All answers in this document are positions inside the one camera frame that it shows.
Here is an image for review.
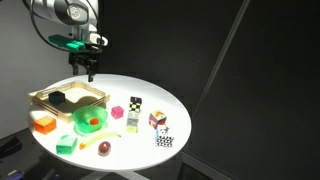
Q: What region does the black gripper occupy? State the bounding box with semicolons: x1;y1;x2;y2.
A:
68;49;100;83

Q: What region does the wooden slatted tray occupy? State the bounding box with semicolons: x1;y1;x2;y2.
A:
28;79;111;124

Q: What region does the blue toy cube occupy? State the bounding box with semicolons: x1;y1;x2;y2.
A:
48;90;66;106

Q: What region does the green translucent plastic bowl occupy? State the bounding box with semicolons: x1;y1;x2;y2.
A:
72;105;109;136

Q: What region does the pink toy cube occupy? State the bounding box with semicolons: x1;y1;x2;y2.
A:
110;105;125;120

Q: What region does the orange toy block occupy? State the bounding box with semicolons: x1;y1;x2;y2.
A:
33;115;57;136

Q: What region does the yellow toy banana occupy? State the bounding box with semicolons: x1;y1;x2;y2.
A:
78;130;122;151

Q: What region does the green toy block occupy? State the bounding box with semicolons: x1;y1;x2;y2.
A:
55;134;78;156

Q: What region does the dark red toy plum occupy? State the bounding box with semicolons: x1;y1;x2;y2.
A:
97;140;112;157

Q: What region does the black checker pattern cube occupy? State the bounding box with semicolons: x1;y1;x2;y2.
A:
129;96;143;114

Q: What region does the grey and lime long block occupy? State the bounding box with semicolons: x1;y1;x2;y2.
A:
125;110;140;134

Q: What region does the multicolour picture cube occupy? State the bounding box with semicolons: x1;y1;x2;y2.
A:
148;110;168;130

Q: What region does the blue cube with patterned faces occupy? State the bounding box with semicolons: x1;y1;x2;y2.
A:
155;125;175;148

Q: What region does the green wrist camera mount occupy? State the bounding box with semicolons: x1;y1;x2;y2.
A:
48;33;86;52

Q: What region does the white table pedestal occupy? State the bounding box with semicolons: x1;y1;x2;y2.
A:
79;169;149;180

